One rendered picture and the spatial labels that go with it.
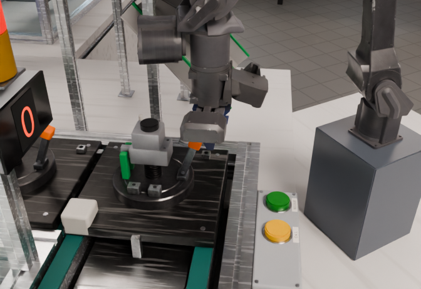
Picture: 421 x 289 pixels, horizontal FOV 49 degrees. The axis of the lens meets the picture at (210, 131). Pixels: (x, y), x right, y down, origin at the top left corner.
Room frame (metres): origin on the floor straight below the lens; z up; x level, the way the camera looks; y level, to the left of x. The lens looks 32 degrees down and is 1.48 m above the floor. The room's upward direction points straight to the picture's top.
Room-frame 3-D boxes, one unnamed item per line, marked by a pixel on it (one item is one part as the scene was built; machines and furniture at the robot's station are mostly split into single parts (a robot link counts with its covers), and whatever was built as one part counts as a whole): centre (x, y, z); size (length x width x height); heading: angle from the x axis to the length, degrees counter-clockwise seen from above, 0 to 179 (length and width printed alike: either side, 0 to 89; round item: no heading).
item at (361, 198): (0.66, -0.28, 0.96); 0.14 x 0.14 x 0.20; 29
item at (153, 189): (0.59, 0.09, 1.00); 0.02 x 0.01 x 0.02; 83
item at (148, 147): (0.64, 0.11, 1.06); 0.08 x 0.04 x 0.07; 83
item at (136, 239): (0.52, 0.11, 0.95); 0.01 x 0.01 x 0.04; 83
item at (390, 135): (0.66, -0.27, 1.09); 0.07 x 0.07 x 0.06; 29
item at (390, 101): (0.65, -0.27, 1.15); 0.09 x 0.07 x 0.06; 6
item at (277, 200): (0.60, -0.11, 0.96); 0.04 x 0.04 x 0.02
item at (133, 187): (0.59, 0.12, 1.00); 0.02 x 0.01 x 0.02; 83
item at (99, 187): (0.64, 0.10, 0.96); 0.24 x 0.24 x 0.02; 83
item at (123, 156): (0.63, 0.14, 1.01); 0.01 x 0.01 x 0.05; 83
